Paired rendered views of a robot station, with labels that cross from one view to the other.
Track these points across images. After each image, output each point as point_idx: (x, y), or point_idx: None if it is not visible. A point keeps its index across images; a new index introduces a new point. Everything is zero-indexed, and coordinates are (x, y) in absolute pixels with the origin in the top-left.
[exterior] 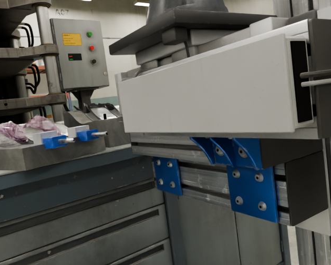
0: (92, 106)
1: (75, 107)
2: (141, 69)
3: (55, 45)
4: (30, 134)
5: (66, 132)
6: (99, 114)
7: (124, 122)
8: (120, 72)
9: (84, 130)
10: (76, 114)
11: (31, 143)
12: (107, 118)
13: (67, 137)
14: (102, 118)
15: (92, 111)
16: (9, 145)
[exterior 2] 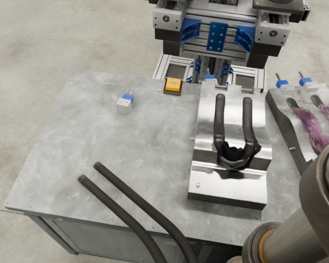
0: (234, 149)
1: (259, 147)
2: (305, 4)
3: (262, 223)
4: (316, 110)
5: (287, 110)
6: (238, 132)
7: (306, 19)
8: (290, 26)
9: (285, 84)
10: (263, 138)
11: (316, 105)
12: (234, 126)
13: (293, 95)
14: (238, 128)
15: (244, 136)
16: None
